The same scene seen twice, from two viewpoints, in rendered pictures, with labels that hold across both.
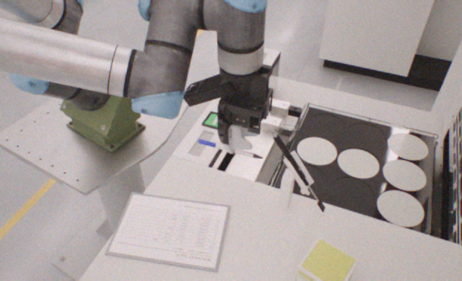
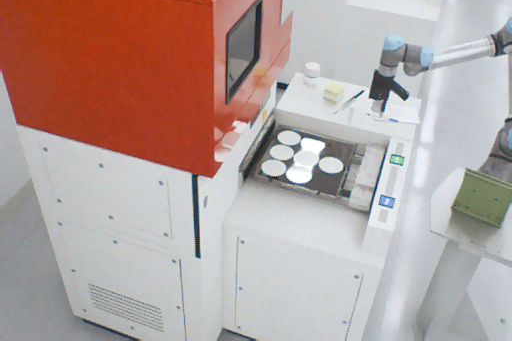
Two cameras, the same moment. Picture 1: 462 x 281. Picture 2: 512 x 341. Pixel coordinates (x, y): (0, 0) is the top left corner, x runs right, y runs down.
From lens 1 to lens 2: 2.62 m
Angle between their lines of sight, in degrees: 97
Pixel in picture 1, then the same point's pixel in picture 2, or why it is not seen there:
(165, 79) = not seen: hidden behind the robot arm
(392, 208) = (293, 137)
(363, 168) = (304, 155)
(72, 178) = not seen: hidden behind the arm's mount
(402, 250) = (300, 106)
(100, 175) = (456, 176)
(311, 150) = (334, 165)
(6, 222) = not seen: outside the picture
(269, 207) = (356, 120)
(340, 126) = (314, 180)
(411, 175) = (277, 152)
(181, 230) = (391, 111)
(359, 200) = (309, 141)
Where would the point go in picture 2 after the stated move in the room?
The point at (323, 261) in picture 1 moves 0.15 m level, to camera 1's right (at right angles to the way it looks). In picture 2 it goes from (336, 87) to (304, 86)
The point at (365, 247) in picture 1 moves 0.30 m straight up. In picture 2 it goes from (315, 107) to (323, 49)
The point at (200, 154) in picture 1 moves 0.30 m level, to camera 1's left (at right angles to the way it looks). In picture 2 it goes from (397, 144) to (465, 144)
